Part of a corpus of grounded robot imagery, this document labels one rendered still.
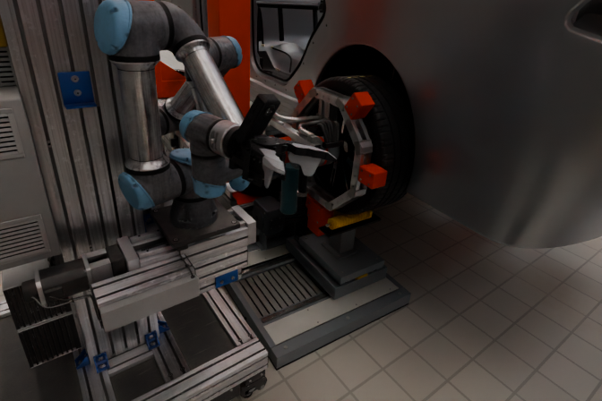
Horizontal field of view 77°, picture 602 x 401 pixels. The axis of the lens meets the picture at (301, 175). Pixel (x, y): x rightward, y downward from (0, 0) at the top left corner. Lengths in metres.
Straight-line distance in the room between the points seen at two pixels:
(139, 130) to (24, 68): 0.31
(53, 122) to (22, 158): 0.12
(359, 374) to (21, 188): 1.47
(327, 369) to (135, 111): 1.37
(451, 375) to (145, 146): 1.62
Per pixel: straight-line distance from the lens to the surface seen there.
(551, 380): 2.25
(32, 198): 1.25
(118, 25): 0.97
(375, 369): 1.94
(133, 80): 1.02
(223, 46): 1.41
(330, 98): 1.67
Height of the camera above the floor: 1.50
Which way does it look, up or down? 25 degrees down
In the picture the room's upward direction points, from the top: 4 degrees clockwise
